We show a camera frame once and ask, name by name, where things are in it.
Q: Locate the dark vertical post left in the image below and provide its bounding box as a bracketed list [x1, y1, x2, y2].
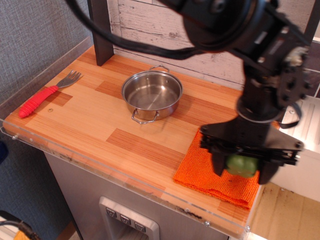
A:
[86, 0, 115, 67]

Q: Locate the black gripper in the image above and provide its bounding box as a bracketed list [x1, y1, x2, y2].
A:
[199, 101, 304, 185]

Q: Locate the orange knitted cloth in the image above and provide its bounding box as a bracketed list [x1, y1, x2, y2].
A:
[173, 131, 259, 210]

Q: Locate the small steel pot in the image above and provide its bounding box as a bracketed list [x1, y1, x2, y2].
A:
[121, 64, 183, 125]

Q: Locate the dark vertical post right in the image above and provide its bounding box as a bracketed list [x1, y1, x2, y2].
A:
[303, 0, 320, 45]

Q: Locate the fork with red handle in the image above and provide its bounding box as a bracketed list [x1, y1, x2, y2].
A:
[18, 70, 82, 118]

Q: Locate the white toy sink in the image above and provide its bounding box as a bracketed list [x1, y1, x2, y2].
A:
[271, 96, 320, 201]

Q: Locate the clear acrylic table guard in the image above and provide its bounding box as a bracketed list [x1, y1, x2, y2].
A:
[1, 115, 250, 240]

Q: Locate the dark vertical post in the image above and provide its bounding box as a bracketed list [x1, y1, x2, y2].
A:
[303, 0, 320, 45]
[86, 0, 115, 67]

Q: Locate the grey toy fridge cabinet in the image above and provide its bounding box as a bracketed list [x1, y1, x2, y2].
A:
[43, 152, 236, 240]

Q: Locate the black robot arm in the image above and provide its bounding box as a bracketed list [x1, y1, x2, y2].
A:
[164, 0, 310, 185]

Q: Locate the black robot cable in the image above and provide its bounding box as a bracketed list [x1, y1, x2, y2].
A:
[64, 0, 201, 61]

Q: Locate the green toy bell pepper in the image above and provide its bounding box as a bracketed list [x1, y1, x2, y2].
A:
[225, 154, 259, 178]

